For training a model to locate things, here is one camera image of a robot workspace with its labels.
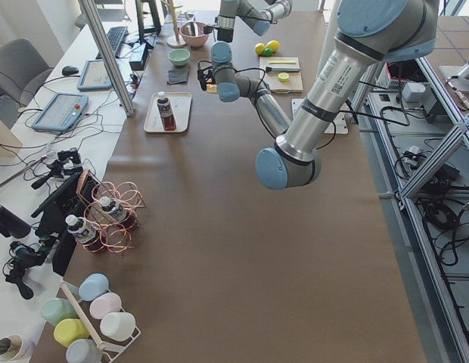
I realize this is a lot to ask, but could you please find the metal lined paper cup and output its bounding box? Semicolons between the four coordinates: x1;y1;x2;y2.
0;334;36;362

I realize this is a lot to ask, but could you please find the mint green bowl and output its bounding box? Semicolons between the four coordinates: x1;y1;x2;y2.
168;48;191;67

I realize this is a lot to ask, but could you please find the blue cup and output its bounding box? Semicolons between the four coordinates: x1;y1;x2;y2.
79;273;109;301

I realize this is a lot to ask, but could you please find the blue teach pendant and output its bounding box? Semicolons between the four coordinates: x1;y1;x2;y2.
77;60;112;92
31;93;89;132

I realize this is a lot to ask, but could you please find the wooden cutting board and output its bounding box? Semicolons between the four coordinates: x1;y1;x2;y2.
259;57;303;93

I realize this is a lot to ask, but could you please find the pink bowl with ice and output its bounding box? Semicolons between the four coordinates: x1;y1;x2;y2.
180;21;209;48

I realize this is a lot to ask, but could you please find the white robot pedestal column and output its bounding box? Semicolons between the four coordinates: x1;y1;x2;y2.
290;0;349;135

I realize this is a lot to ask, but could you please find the white wire cup rack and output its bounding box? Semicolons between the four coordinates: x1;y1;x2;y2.
60;274;141;362

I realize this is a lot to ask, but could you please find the green cup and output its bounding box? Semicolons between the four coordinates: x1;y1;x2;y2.
41;297;78;327

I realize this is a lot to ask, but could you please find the black tablet stand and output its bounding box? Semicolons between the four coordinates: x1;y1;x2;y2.
31;173;98;276

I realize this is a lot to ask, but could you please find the dark grey cloth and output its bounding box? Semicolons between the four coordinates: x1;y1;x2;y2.
166;69;189;85

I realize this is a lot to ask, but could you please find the halved lemon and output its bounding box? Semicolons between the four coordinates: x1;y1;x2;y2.
278;73;290;82

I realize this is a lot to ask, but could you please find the yellow lemon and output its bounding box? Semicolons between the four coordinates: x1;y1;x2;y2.
266;40;280;53
254;43;266;55

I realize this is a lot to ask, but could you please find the white cup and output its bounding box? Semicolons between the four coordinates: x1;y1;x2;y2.
100;312;136;341

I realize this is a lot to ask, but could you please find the yellow peeler tool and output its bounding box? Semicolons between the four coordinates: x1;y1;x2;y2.
269;60;297;64

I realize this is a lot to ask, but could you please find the dark bottle in rack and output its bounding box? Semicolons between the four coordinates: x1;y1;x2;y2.
98;196;138;231
65;215;105;253

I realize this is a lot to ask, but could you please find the grey office chair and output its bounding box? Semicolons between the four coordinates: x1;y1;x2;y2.
0;39;52;128

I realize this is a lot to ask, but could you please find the grey cup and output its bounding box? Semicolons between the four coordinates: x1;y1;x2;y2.
66;339;102;363

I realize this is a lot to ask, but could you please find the wooden mug tree stand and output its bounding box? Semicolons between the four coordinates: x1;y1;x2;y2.
162;0;186;48

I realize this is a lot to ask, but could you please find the pink cup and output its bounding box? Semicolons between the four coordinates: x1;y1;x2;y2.
89;292;122;320

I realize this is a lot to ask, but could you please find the copper wire bottle rack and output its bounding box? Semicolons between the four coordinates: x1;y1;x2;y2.
76;170;145;256

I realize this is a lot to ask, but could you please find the dark drink bottle on tray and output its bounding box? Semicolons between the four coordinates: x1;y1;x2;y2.
157;92;176;131

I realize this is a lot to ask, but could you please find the yellow cup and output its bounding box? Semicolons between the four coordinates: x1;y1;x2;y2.
54;318;90;348

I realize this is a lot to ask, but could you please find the aluminium frame post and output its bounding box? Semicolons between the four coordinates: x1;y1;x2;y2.
78;0;135;117

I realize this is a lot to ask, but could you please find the cream serving tray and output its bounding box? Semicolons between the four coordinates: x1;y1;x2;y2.
144;92;192;133

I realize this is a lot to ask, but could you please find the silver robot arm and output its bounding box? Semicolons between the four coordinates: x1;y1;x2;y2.
198;1;439;190
216;0;293;43

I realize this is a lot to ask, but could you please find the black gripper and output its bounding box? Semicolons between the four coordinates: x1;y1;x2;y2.
216;24;234;42
197;61;216;91

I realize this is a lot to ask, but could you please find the black computer mouse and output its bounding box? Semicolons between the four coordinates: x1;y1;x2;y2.
61;66;79;76

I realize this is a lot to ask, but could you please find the grey handled knife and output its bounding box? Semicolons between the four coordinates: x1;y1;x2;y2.
265;66;300;73

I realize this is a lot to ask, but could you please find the black keyboard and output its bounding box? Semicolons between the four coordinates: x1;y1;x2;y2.
107;26;128;57

